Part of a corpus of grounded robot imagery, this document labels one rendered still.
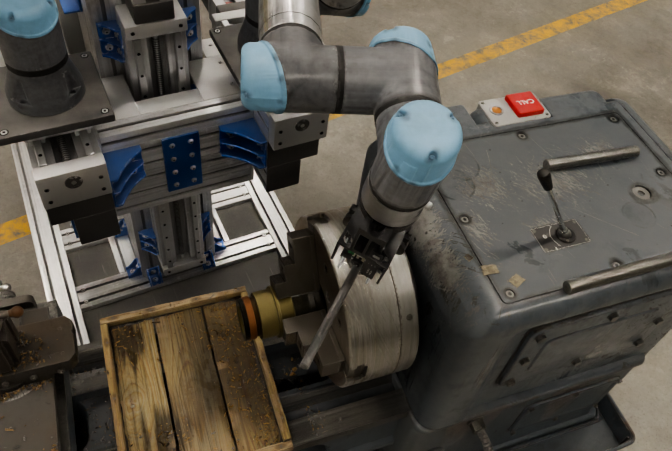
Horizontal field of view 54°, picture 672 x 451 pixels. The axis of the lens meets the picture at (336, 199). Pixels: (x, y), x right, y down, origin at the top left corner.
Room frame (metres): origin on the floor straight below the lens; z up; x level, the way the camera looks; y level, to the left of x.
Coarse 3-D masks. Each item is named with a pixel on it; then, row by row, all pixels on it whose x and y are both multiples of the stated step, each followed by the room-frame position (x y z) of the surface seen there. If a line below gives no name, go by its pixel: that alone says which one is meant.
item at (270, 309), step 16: (272, 288) 0.63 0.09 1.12; (240, 304) 0.59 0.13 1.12; (256, 304) 0.59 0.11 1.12; (272, 304) 0.59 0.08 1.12; (288, 304) 0.61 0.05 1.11; (240, 320) 0.59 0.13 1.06; (256, 320) 0.57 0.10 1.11; (272, 320) 0.57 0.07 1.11; (256, 336) 0.55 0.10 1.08; (272, 336) 0.56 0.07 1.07
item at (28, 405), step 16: (0, 304) 0.59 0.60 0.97; (16, 304) 0.60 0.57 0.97; (32, 304) 0.61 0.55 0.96; (16, 320) 0.57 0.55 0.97; (32, 320) 0.57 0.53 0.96; (48, 384) 0.46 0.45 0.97; (0, 400) 0.42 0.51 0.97; (16, 400) 0.42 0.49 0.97; (32, 400) 0.42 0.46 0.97; (48, 400) 0.43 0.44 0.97; (0, 416) 0.39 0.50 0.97; (16, 416) 0.39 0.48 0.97; (32, 416) 0.40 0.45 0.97; (48, 416) 0.40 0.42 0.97; (0, 432) 0.36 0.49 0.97; (16, 432) 0.37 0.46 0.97; (32, 432) 0.37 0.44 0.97; (48, 432) 0.37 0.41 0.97; (0, 448) 0.34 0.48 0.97; (16, 448) 0.34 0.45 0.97; (32, 448) 0.35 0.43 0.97; (48, 448) 0.35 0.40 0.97
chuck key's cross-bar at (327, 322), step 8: (352, 272) 0.54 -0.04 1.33; (352, 280) 0.53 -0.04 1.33; (344, 288) 0.51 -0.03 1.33; (336, 296) 0.49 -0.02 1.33; (344, 296) 0.50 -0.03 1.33; (336, 304) 0.48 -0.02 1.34; (328, 312) 0.46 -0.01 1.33; (336, 312) 0.47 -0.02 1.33; (328, 320) 0.45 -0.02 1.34; (320, 328) 0.44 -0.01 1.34; (328, 328) 0.44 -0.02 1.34; (320, 336) 0.42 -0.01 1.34; (312, 344) 0.41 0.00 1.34; (320, 344) 0.41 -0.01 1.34; (312, 352) 0.40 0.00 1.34; (304, 360) 0.39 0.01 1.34; (312, 360) 0.39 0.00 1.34; (304, 368) 0.38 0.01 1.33
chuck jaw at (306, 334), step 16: (288, 320) 0.58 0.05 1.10; (304, 320) 0.58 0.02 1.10; (320, 320) 0.59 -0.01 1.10; (288, 336) 0.55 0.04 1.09; (304, 336) 0.55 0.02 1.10; (304, 352) 0.53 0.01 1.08; (320, 352) 0.53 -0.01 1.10; (336, 352) 0.53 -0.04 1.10; (320, 368) 0.51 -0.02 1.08; (336, 368) 0.51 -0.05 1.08
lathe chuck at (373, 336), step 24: (312, 216) 0.74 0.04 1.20; (336, 216) 0.73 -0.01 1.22; (336, 240) 0.66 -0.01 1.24; (336, 264) 0.62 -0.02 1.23; (336, 288) 0.59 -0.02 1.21; (360, 288) 0.59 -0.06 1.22; (384, 288) 0.60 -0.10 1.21; (360, 312) 0.56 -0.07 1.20; (384, 312) 0.57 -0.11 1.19; (336, 336) 0.56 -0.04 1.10; (360, 336) 0.53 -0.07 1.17; (384, 336) 0.54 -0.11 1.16; (360, 360) 0.51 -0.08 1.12; (384, 360) 0.53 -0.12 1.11; (336, 384) 0.53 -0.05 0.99
